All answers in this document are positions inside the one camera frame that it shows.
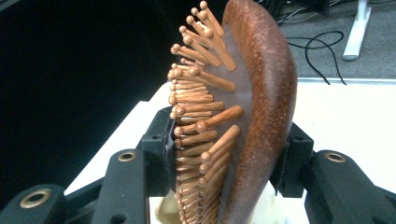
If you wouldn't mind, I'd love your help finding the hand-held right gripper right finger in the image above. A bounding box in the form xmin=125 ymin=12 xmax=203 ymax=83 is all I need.
xmin=269 ymin=122 xmax=316 ymax=199

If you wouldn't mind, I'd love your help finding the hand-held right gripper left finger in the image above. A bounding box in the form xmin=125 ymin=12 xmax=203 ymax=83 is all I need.
xmin=137 ymin=105 xmax=179 ymax=199

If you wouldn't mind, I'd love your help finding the brown wooden paddle hairbrush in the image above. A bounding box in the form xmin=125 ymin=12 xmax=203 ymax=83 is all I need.
xmin=166 ymin=0 xmax=299 ymax=224

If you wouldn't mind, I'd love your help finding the white metal stand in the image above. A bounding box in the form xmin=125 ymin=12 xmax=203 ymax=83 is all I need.
xmin=341 ymin=0 xmax=374 ymax=62

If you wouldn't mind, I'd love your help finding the black looped floor cable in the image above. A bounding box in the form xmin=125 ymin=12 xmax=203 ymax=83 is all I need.
xmin=285 ymin=30 xmax=347 ymax=86

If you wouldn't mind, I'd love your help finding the black floor cable bundle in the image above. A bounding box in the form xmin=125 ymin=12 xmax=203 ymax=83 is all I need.
xmin=256 ymin=0 xmax=332 ymax=26

